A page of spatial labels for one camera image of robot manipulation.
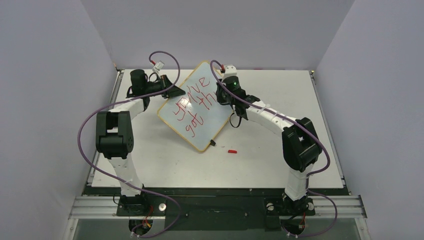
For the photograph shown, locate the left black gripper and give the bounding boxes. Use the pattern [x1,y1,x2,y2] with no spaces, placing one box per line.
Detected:
[144,75,186,99]

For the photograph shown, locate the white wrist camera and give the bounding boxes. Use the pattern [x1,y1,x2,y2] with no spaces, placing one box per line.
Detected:
[151,61,165,76]
[220,64,237,80]

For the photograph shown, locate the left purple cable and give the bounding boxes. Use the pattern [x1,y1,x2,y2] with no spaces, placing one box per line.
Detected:
[77,50,182,239]

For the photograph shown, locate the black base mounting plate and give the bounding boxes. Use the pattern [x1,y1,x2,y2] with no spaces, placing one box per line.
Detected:
[116,187,316,234]

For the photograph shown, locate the aluminium rail frame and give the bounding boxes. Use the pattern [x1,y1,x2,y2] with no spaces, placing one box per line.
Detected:
[63,193,371,240]

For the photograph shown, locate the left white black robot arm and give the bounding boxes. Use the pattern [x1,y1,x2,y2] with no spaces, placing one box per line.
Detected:
[95,69,186,216]

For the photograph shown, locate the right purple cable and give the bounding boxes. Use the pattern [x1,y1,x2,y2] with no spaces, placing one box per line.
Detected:
[209,59,339,239]

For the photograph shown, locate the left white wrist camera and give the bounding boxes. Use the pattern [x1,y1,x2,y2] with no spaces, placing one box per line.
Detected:
[151,61,165,76]

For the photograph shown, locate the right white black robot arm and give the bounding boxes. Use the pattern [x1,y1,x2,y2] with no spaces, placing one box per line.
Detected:
[216,76,322,216]

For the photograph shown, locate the yellow framed whiteboard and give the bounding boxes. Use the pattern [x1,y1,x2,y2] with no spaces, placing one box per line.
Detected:
[157,61,233,152]

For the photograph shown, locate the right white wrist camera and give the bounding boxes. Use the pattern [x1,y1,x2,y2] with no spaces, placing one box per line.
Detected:
[220,64,237,80]

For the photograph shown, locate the purple cable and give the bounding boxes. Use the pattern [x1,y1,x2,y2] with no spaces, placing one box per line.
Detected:
[77,50,182,239]
[209,59,339,239]

